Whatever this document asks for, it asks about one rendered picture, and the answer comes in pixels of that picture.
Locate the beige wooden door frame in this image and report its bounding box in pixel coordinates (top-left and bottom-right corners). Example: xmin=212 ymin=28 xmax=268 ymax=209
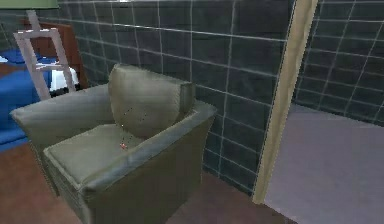
xmin=252 ymin=0 xmax=319 ymax=205

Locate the white bedside table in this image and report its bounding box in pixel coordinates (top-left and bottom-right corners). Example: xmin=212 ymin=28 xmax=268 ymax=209
xmin=49 ymin=66 xmax=80 ymax=94

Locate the brown wooden headboard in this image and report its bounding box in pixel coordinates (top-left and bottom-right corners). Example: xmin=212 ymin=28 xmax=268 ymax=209
xmin=19 ymin=19 xmax=90 ymax=90

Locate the pale pink ladder frame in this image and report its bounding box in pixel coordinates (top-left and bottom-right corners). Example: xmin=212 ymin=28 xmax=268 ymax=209
xmin=13 ymin=9 xmax=77 ymax=102

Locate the grey-green armchair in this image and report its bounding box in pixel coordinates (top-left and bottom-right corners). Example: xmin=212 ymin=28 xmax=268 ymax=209
xmin=9 ymin=63 xmax=218 ymax=224

